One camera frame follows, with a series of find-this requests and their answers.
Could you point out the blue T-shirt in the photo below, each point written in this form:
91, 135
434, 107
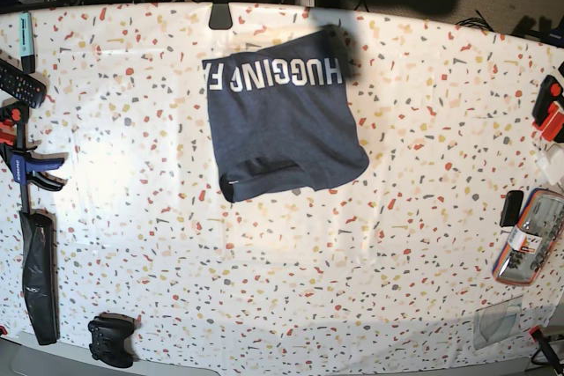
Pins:
280, 119

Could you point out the small black box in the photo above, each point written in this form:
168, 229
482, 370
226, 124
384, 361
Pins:
511, 208

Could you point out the black game controller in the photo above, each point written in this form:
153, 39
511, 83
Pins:
109, 335

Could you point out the black plastic bag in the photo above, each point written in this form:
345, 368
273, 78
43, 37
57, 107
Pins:
38, 276

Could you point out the blue bar clamp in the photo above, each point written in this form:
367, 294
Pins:
25, 168

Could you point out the transparent pencil case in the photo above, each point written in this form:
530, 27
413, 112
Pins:
531, 240

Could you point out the black remote control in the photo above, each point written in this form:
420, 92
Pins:
21, 86

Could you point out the white adapter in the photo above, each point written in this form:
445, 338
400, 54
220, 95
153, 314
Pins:
550, 164

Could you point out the clear plastic sleeve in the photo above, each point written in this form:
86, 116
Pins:
496, 323

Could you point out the red and black tool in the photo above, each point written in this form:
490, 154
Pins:
547, 112

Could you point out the mint highlighter pen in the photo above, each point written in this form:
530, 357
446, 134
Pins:
26, 46

